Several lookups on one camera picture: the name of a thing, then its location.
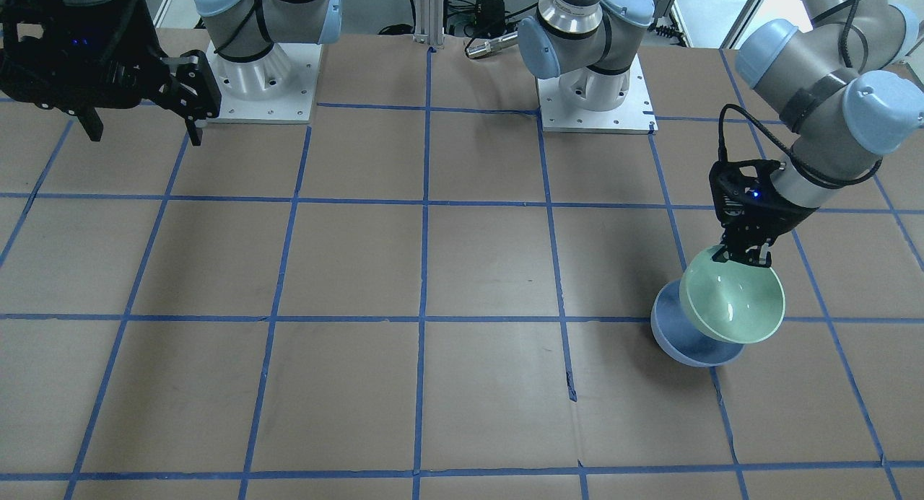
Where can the aluminium frame post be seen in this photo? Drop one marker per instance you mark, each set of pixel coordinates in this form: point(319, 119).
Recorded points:
point(429, 22)

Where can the green bowl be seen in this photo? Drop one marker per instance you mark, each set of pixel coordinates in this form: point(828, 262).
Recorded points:
point(729, 301)

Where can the silver metal cylinder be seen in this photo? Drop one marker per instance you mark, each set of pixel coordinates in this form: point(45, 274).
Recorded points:
point(492, 46)

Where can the blue bowl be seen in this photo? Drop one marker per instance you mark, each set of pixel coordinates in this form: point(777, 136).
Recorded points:
point(677, 336)

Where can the black adapter box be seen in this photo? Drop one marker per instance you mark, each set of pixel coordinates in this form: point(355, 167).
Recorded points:
point(489, 17)

